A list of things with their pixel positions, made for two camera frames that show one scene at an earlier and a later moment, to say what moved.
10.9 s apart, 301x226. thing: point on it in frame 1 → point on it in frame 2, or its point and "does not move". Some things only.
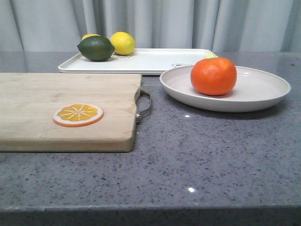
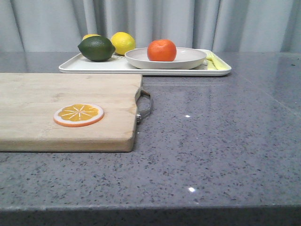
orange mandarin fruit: x=214 y=76 → x=162 y=50
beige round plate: x=255 y=86 → x=186 y=58
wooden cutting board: x=28 y=101 does not move
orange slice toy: x=77 y=115 does not move
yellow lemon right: x=124 y=43 does not move
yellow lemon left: x=90 y=35 does not move
